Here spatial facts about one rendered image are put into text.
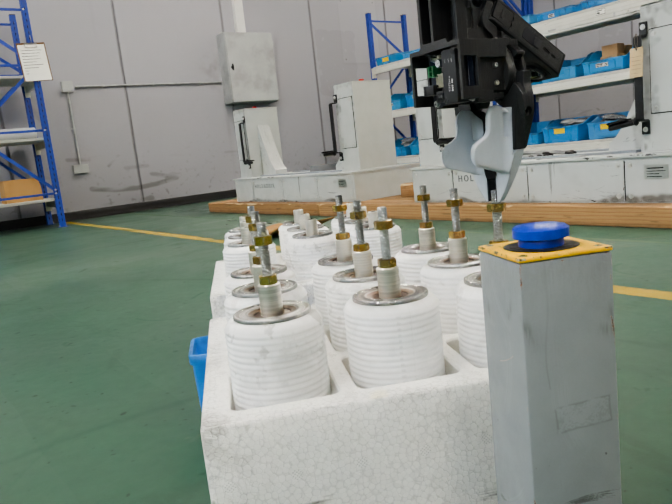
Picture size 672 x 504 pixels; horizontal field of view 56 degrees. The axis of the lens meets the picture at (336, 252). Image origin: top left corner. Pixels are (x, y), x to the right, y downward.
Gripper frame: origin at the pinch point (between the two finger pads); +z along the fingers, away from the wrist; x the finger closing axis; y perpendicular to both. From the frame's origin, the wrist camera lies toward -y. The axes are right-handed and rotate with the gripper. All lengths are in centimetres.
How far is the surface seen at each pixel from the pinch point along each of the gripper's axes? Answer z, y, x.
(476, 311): 11.6, 5.2, 1.0
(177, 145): -31, -170, -638
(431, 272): 9.8, 0.8, -10.9
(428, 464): 23.7, 14.2, 2.9
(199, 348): 24, 17, -53
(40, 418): 34, 41, -71
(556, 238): 2.4, 11.4, 16.3
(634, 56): -28, -174, -100
